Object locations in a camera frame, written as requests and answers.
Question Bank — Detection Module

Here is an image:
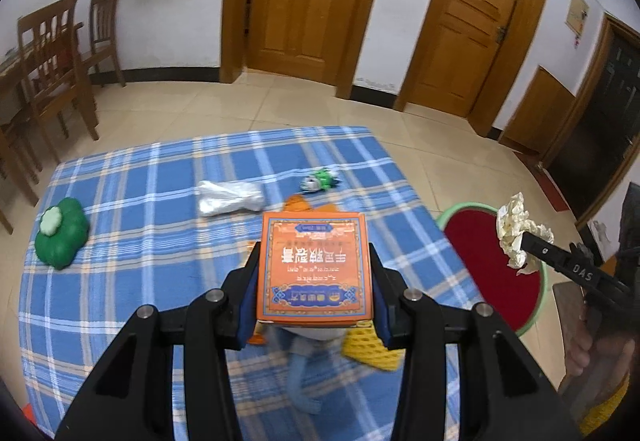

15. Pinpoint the framed wall notice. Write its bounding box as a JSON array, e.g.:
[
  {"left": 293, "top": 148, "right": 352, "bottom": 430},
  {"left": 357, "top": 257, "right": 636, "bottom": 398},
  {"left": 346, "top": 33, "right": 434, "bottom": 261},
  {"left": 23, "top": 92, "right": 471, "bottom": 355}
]
[{"left": 565, "top": 0, "right": 591, "bottom": 47}]

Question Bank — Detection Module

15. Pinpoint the white paper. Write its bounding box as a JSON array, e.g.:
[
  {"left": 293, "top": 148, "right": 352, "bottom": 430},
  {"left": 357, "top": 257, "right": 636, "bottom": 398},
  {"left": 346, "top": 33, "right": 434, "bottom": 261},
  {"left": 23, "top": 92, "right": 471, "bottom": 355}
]
[{"left": 495, "top": 192, "right": 556, "bottom": 277}]

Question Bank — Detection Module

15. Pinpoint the person's right hand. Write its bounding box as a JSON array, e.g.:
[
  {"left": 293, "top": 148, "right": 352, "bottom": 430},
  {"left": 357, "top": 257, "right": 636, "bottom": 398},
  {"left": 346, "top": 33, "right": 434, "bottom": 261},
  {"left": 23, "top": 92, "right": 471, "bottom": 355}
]
[{"left": 565, "top": 311, "right": 636, "bottom": 379}]

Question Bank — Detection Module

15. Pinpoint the low wooden wall panel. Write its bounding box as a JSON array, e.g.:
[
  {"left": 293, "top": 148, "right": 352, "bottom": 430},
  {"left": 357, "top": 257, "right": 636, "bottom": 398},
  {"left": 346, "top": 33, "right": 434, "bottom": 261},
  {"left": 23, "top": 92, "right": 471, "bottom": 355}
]
[{"left": 500, "top": 65, "right": 578, "bottom": 153}]

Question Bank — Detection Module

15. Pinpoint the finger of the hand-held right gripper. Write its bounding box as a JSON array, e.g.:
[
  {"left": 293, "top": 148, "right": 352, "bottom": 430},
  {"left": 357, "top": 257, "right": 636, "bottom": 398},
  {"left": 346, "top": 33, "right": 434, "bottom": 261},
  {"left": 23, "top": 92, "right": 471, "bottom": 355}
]
[{"left": 519, "top": 230, "right": 632, "bottom": 308}]

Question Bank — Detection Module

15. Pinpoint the orange cardboard box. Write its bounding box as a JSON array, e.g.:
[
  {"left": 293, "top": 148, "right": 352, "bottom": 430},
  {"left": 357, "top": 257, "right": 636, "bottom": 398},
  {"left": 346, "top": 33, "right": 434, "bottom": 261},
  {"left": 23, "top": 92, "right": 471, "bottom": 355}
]
[{"left": 256, "top": 212, "right": 377, "bottom": 328}]

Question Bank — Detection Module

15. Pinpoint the blue plaid tablecloth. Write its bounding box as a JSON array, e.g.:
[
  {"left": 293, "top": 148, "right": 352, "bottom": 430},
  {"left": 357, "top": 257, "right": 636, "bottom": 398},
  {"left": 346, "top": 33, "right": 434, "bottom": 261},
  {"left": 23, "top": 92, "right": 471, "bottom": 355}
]
[{"left": 17, "top": 125, "right": 488, "bottom": 439}]

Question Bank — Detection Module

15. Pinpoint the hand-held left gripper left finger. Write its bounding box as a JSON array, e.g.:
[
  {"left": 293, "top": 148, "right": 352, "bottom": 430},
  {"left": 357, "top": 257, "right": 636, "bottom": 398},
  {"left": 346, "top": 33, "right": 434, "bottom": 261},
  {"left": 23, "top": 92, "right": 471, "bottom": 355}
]
[{"left": 54, "top": 241, "right": 263, "bottom": 441}]

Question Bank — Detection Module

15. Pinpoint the orange bag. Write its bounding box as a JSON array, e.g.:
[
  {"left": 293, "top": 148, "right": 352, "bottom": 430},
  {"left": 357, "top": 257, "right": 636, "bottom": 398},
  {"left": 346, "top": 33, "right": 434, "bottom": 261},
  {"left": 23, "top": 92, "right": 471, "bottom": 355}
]
[{"left": 285, "top": 194, "right": 342, "bottom": 215}]

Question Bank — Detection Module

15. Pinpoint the small green toy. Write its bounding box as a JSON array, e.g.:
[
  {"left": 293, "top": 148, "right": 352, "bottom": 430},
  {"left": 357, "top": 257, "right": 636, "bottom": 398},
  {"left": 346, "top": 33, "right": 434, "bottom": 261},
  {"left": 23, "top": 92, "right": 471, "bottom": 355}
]
[{"left": 299, "top": 168, "right": 339, "bottom": 194}]

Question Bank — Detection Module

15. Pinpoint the wooden slat-back chair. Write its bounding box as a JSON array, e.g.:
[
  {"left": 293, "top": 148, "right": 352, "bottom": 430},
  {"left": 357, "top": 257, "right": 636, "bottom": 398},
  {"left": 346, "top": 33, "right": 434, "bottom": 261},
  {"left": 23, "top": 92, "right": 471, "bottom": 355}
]
[
  {"left": 17, "top": 0, "right": 101, "bottom": 142},
  {"left": 82, "top": 0, "right": 127, "bottom": 88},
  {"left": 0, "top": 106, "right": 41, "bottom": 234}
]

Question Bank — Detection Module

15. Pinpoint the wooden door frame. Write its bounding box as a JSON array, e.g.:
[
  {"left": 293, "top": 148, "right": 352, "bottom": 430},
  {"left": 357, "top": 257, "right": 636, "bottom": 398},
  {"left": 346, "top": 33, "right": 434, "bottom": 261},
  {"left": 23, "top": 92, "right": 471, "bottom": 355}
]
[
  {"left": 395, "top": 0, "right": 556, "bottom": 137},
  {"left": 220, "top": 0, "right": 396, "bottom": 99}
]

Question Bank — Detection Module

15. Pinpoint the yellow foam fruit net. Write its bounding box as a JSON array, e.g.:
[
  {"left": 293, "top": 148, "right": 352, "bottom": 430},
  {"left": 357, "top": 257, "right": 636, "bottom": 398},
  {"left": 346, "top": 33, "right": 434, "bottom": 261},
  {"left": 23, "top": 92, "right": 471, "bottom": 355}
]
[{"left": 342, "top": 323, "right": 401, "bottom": 372}]

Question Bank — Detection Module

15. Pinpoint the yellow orange snack packet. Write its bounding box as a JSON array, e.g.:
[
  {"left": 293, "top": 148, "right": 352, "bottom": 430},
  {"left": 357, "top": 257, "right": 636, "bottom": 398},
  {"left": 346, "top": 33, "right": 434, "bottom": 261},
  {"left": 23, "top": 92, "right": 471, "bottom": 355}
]
[{"left": 250, "top": 321, "right": 273, "bottom": 347}]

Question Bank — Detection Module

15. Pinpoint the green clover-shaped toy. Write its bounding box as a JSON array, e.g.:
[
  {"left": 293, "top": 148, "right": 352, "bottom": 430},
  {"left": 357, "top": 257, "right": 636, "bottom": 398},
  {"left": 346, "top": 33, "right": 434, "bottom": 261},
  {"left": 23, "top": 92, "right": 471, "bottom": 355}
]
[{"left": 34, "top": 198, "right": 91, "bottom": 270}]

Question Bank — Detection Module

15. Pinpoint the dark metal door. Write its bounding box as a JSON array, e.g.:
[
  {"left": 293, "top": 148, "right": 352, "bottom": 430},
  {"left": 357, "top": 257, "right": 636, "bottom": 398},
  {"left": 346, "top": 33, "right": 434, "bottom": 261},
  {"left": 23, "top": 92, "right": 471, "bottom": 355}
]
[{"left": 545, "top": 14, "right": 640, "bottom": 222}]

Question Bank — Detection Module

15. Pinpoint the person's right forearm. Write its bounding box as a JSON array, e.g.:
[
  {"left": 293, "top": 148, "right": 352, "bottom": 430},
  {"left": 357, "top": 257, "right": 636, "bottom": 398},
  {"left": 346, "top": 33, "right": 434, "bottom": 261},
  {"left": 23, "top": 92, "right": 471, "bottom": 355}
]
[{"left": 575, "top": 371, "right": 633, "bottom": 437}]

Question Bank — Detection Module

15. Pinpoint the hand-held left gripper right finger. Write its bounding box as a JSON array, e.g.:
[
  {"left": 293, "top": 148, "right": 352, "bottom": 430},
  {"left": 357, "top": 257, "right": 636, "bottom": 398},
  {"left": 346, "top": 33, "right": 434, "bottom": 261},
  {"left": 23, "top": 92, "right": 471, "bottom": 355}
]
[{"left": 369, "top": 243, "right": 585, "bottom": 441}]

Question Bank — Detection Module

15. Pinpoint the crumpled clear plastic bag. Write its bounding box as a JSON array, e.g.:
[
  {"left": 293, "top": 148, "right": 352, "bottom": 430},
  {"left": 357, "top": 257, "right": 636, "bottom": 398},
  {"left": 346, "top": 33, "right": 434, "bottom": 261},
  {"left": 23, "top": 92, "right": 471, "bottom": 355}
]
[{"left": 195, "top": 180, "right": 265, "bottom": 218}]

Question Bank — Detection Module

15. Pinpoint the red bin with green rim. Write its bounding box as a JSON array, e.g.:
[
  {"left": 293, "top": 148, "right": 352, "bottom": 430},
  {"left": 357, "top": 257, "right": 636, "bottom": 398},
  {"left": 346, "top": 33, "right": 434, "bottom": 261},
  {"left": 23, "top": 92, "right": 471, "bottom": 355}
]
[{"left": 435, "top": 202, "right": 551, "bottom": 338}]

